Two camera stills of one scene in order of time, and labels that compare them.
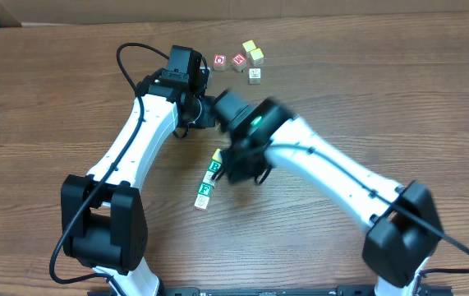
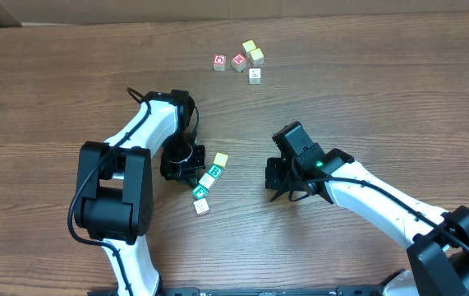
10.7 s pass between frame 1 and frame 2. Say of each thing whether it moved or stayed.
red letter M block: stayed
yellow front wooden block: stayed
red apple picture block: stayed
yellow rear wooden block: stayed
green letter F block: moved
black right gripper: moved
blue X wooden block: stayed
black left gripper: moved
